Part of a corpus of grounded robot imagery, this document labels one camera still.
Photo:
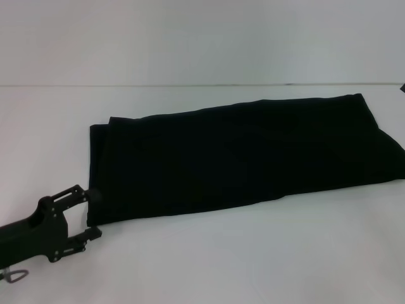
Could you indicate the black t-shirt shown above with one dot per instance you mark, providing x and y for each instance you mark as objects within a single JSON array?
[{"x": 237, "y": 152}]

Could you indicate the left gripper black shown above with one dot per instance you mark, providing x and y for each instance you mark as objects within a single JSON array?
[{"x": 38, "y": 228}]

